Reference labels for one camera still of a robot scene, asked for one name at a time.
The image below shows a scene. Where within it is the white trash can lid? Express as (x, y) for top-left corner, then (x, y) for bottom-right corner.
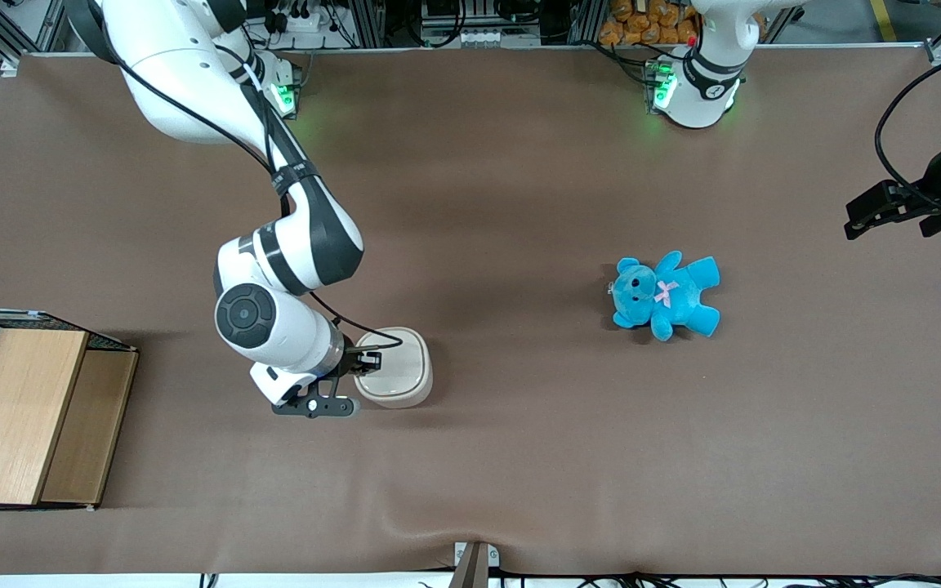
(356, 330), (428, 396)

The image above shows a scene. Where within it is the orange plush toys pile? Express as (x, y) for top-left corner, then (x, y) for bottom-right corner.
(599, 0), (701, 47)

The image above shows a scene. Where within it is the white power strip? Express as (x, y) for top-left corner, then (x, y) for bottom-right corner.
(278, 7), (333, 34)

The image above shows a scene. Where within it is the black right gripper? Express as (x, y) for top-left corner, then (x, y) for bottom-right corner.
(330, 345), (383, 381)

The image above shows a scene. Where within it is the wooden two-tier shelf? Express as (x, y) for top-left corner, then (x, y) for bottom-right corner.
(0, 327), (140, 512)

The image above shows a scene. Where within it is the brown table cover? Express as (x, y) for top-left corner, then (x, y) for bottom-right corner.
(0, 45), (941, 577)

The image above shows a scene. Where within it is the white square trash can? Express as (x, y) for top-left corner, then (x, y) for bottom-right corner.
(354, 327), (434, 409)

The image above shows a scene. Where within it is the white terminal block row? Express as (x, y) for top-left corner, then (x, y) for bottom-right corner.
(421, 28), (542, 49)

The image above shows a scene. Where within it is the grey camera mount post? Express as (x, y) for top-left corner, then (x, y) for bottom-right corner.
(448, 541), (502, 588)

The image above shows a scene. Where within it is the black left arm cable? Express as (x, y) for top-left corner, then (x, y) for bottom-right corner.
(874, 52), (941, 213)

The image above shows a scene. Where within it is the blue teddy bear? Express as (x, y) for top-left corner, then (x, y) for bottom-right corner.
(609, 251), (721, 342)

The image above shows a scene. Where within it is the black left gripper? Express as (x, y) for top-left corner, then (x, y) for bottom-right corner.
(845, 133), (941, 240)

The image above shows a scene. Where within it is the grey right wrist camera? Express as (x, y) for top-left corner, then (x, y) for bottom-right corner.
(272, 382), (359, 420)

